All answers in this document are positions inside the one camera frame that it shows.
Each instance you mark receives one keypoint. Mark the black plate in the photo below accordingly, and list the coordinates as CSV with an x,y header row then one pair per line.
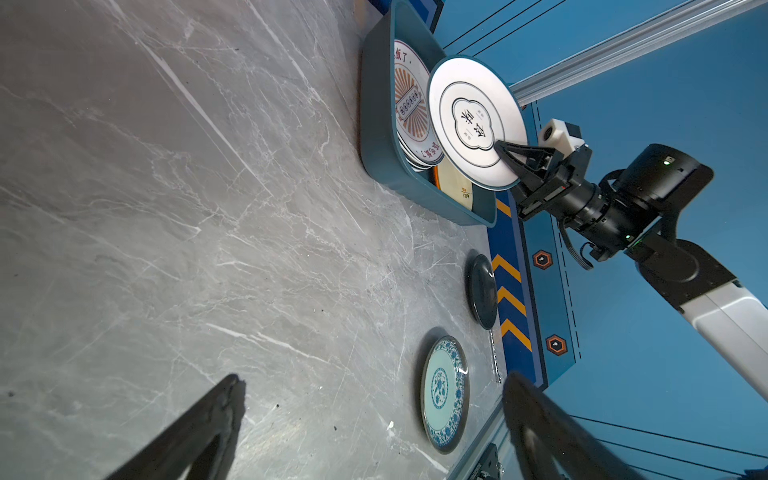
x,y
481,291

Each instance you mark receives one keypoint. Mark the teal patterned plate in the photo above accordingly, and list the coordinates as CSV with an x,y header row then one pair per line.
x,y
444,394

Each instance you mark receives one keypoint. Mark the cream calligraphy plate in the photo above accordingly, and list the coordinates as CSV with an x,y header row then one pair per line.
x,y
453,183

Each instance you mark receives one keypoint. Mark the teal plastic bin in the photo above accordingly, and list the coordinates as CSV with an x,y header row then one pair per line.
x,y
380,152

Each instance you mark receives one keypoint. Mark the small orange sunburst plate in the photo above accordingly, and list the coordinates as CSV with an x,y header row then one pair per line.
x,y
413,125

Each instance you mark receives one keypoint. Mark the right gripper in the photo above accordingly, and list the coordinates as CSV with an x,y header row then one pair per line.
x,y
648,195

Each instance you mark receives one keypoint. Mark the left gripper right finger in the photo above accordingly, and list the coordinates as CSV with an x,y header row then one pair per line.
x,y
549,443

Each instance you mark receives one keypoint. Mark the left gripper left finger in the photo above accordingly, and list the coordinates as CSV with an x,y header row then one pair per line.
x,y
201,444

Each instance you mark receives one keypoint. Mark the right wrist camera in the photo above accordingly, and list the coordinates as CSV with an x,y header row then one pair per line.
x,y
561,136

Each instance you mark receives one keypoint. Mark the white flower pattern plate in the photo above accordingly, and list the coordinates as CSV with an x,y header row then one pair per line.
x,y
471,109

